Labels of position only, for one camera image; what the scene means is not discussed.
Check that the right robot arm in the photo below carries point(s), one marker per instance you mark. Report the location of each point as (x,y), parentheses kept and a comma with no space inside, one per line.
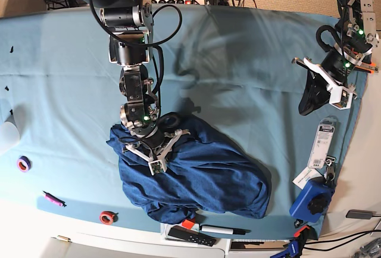
(129,25)

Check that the white blister pack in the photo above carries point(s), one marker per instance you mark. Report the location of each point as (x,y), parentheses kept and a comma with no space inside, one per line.
(322,142)

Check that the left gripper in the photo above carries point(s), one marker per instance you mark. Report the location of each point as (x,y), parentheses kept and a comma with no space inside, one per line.
(326,84)

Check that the black remote control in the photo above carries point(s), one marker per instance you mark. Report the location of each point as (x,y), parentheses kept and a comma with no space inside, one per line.
(191,236)

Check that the white black marker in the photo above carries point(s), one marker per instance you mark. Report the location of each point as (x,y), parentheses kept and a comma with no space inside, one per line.
(222,230)

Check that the blue orange clamp bottom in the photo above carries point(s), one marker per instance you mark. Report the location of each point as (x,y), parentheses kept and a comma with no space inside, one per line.
(296,245)

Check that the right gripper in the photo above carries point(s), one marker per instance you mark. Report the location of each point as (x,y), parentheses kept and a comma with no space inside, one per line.
(154,149)

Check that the grey adapter box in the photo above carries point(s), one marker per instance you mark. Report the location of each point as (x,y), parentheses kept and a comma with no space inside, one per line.
(359,214)

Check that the orange red cube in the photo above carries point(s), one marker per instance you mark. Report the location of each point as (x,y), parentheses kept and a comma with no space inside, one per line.
(188,223)

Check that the orange black utility clamp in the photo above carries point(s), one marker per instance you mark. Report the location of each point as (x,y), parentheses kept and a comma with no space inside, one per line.
(371,68)

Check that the pink pen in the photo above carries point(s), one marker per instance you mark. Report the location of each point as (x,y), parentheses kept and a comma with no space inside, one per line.
(54,199)

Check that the white paper roll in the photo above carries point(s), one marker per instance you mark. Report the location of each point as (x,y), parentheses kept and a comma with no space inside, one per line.
(9,135)

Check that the metal keys carabiner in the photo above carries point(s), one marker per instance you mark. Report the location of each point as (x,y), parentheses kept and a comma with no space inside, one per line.
(329,175)

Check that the white paper card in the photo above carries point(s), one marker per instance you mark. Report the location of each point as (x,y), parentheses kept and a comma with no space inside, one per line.
(306,175)

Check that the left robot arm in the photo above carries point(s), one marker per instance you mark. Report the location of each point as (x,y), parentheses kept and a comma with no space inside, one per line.
(348,46)

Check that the dark blue t-shirt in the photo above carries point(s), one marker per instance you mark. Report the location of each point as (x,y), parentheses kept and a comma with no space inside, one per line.
(206,171)

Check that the red tape roll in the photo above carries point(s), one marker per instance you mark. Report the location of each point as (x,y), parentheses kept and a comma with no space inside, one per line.
(108,218)

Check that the power strip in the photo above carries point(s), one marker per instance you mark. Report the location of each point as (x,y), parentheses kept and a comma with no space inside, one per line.
(187,2)

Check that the blue box with knob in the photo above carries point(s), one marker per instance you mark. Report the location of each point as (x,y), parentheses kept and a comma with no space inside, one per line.
(312,201)

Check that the purple tape roll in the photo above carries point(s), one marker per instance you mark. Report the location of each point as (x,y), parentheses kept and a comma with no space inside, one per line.
(24,164)

